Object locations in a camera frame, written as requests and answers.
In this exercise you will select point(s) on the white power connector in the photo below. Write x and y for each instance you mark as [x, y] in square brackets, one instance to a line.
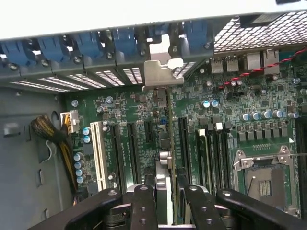
[72, 122]

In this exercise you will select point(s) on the blue card retention clip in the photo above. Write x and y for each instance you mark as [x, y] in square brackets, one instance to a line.
[54, 50]
[90, 45]
[16, 54]
[126, 42]
[196, 33]

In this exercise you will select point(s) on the white expansion slot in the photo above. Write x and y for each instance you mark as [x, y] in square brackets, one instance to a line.
[98, 155]

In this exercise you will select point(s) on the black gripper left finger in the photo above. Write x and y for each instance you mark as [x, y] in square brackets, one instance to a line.
[144, 210]

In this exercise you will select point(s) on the short black expansion slot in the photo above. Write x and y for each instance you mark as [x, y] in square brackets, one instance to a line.
[148, 131]

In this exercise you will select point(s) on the large silver port block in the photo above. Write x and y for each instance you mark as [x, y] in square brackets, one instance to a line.
[271, 61]
[253, 61]

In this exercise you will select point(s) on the open black PC case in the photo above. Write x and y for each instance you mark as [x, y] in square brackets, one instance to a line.
[144, 14]

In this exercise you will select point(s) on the green motherboard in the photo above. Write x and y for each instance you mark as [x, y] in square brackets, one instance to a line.
[216, 115]

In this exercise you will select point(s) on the CPU socket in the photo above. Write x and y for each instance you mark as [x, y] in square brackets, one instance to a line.
[263, 182]

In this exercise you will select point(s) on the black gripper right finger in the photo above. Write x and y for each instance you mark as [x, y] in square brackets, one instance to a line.
[201, 210]

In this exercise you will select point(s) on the small silver USB port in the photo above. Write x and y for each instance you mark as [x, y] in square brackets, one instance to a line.
[232, 64]
[217, 65]

